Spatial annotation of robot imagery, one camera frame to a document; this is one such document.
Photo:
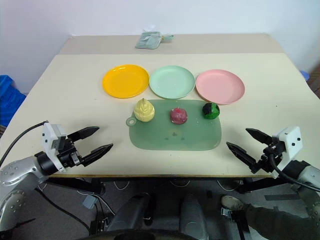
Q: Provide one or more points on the yellow toy pear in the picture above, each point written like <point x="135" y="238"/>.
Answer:
<point x="144" y="112"/>

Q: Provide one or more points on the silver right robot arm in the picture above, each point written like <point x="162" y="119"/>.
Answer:
<point x="306" y="176"/>

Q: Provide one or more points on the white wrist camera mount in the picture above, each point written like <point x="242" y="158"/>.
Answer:
<point x="49" y="135"/>
<point x="290" y="142"/>

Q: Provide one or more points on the person's leg in dark trousers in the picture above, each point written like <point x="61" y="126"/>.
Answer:
<point x="272" y="220"/>

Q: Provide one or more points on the green toy fruit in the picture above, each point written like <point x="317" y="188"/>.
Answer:
<point x="211" y="111"/>

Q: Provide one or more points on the green cutting mat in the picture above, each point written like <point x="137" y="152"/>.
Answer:
<point x="175" y="135"/>

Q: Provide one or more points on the pink plate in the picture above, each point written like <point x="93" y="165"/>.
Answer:
<point x="220" y="86"/>

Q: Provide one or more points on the blue plastic crate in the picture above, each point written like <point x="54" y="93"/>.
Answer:
<point x="8" y="100"/>

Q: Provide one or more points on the black table frame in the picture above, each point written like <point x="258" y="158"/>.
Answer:
<point x="75" y="185"/>

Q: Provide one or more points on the light green plate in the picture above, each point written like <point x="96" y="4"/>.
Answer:
<point x="172" y="81"/>

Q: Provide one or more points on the blue round object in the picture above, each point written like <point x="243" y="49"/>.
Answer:
<point x="305" y="74"/>

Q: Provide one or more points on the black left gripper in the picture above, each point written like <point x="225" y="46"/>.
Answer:
<point x="67" y="153"/>

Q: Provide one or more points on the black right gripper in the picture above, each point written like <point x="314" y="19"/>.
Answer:
<point x="271" y="156"/>

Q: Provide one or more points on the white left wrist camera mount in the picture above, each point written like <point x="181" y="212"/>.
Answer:
<point x="49" y="135"/>

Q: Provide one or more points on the person's shoe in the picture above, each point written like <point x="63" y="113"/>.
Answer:
<point x="232" y="202"/>

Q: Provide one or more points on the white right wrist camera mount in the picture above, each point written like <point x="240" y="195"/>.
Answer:
<point x="290" y="142"/>

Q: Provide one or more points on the red toy fruit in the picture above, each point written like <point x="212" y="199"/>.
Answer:
<point x="179" y="115"/>

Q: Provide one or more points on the green plastic bag pack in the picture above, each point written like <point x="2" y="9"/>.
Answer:
<point x="148" y="40"/>

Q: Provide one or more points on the dark rounded robot leg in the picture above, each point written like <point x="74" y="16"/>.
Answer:
<point x="130" y="215"/>
<point x="193" y="217"/>

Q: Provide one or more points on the yellow plate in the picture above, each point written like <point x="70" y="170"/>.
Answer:
<point x="125" y="81"/>

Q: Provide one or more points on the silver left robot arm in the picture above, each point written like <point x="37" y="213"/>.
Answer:
<point x="17" y="175"/>

